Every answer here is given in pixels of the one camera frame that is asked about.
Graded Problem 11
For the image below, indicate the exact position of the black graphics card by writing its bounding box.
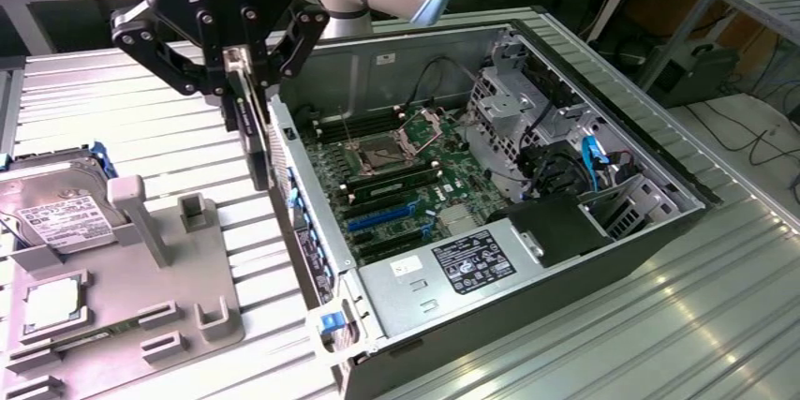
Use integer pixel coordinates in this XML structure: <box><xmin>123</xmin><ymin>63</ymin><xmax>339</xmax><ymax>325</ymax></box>
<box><xmin>220</xmin><ymin>45</ymin><xmax>278</xmax><ymax>194</ymax></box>

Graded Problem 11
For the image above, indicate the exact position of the black RAM slot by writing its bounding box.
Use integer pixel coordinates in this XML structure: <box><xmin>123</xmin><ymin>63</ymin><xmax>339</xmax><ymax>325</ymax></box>
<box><xmin>315</xmin><ymin>118</ymin><xmax>406</xmax><ymax>140</ymax></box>

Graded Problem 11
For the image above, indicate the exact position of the blue expansion slot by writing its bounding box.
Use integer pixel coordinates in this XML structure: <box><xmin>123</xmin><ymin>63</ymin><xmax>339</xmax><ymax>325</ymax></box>
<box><xmin>346</xmin><ymin>201</ymin><xmax>422</xmax><ymax>233</ymax></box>

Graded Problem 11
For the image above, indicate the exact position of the black expansion slot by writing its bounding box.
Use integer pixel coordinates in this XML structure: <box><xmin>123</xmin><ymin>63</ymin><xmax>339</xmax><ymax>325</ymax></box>
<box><xmin>362</xmin><ymin>235</ymin><xmax>432</xmax><ymax>261</ymax></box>
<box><xmin>355</xmin><ymin>224</ymin><xmax>427</xmax><ymax>251</ymax></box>

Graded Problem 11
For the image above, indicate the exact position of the thin metal locking lever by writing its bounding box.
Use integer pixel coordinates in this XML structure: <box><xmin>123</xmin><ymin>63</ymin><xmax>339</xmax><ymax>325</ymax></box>
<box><xmin>339</xmin><ymin>103</ymin><xmax>352</xmax><ymax>151</ymax></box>

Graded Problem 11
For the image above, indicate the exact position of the CPU socket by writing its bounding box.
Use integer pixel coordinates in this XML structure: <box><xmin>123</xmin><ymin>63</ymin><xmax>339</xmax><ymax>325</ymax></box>
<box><xmin>348</xmin><ymin>135</ymin><xmax>415</xmax><ymax>174</ymax></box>

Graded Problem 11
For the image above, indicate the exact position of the metal socket cover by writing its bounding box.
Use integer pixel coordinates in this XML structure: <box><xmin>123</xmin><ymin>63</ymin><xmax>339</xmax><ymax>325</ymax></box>
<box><xmin>398</xmin><ymin>107</ymin><xmax>452</xmax><ymax>148</ymax></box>

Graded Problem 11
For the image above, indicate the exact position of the silver drive cage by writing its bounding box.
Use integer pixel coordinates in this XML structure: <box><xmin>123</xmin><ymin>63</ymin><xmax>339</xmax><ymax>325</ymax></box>
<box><xmin>467</xmin><ymin>27</ymin><xmax>606</xmax><ymax>151</ymax></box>

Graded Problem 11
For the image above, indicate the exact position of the black labelled RAM stick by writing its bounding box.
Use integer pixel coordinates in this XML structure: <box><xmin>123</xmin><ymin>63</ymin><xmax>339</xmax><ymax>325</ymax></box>
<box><xmin>350</xmin><ymin>173</ymin><xmax>443</xmax><ymax>200</ymax></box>

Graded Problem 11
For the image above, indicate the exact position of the hard disk with blue carrier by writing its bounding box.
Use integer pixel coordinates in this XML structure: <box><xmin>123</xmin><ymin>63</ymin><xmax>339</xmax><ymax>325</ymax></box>
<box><xmin>0</xmin><ymin>140</ymin><xmax>122</xmax><ymax>252</ymax></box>

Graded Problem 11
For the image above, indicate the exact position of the green motherboard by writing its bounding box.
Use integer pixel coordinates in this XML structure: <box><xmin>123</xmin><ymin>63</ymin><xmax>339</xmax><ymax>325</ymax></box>
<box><xmin>299</xmin><ymin>102</ymin><xmax>524</xmax><ymax>268</ymax></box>

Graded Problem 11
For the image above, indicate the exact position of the silver chipset heatsink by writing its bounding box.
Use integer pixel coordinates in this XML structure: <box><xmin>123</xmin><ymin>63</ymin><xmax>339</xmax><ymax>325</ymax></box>
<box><xmin>436</xmin><ymin>205</ymin><xmax>484</xmax><ymax>231</ymax></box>

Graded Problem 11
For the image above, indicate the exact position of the grey parts rack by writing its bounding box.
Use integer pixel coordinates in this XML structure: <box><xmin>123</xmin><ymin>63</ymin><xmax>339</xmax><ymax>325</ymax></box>
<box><xmin>0</xmin><ymin>173</ymin><xmax>247</xmax><ymax>400</ymax></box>

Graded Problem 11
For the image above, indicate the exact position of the silver CPU chip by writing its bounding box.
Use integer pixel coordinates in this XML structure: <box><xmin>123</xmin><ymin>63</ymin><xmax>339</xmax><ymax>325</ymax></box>
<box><xmin>23</xmin><ymin>276</ymin><xmax>87</xmax><ymax>327</ymax></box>

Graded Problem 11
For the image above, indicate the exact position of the black fan shroud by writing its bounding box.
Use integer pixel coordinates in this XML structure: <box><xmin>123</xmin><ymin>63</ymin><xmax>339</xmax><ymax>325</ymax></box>
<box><xmin>507</xmin><ymin>194</ymin><xmax>615</xmax><ymax>271</ymax></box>

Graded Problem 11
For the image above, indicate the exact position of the silver power supply with label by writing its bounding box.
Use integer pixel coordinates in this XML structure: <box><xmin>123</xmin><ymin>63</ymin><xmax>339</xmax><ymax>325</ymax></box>
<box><xmin>354</xmin><ymin>226</ymin><xmax>547</xmax><ymax>343</ymax></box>

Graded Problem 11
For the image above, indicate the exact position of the blue case latch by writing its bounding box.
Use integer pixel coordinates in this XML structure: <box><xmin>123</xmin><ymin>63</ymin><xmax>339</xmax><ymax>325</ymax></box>
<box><xmin>316</xmin><ymin>309</ymin><xmax>347</xmax><ymax>339</ymax></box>

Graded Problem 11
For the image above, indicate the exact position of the green RAM stick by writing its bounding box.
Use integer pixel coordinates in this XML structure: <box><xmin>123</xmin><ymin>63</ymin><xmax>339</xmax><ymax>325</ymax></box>
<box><xmin>48</xmin><ymin>318</ymin><xmax>140</xmax><ymax>355</ymax></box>

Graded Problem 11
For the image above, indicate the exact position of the silver perforated disk bay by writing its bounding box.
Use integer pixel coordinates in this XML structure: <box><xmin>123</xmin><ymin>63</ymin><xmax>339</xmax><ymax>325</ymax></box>
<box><xmin>578</xmin><ymin>174</ymin><xmax>683</xmax><ymax>242</ymax></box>

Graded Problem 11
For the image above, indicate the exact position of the black computer tower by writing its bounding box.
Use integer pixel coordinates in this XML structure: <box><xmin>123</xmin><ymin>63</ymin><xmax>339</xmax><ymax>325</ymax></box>
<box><xmin>648</xmin><ymin>41</ymin><xmax>744</xmax><ymax>110</ymax></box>

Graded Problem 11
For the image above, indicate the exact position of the open black PC case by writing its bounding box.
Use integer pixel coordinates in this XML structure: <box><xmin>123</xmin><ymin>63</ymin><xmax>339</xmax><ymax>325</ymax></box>
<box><xmin>266</xmin><ymin>18</ymin><xmax>722</xmax><ymax>400</ymax></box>

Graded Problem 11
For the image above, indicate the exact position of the metal slat table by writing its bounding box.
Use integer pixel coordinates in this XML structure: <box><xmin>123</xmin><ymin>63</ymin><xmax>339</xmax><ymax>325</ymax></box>
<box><xmin>671</xmin><ymin>0</ymin><xmax>800</xmax><ymax>109</ymax></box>

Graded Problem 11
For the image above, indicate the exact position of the black wire bundle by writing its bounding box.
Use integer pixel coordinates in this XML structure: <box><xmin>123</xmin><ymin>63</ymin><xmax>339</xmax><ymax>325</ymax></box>
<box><xmin>518</xmin><ymin>144</ymin><xmax>590</xmax><ymax>196</ymax></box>

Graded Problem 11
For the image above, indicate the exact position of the blue wire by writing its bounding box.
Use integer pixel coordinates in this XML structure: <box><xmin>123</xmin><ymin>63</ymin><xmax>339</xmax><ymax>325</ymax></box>
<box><xmin>579</xmin><ymin>134</ymin><xmax>607</xmax><ymax>194</ymax></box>

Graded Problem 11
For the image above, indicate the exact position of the grey case handle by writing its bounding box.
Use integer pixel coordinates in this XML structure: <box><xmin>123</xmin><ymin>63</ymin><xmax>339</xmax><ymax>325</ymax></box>
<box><xmin>304</xmin><ymin>295</ymin><xmax>366</xmax><ymax>368</ymax></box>

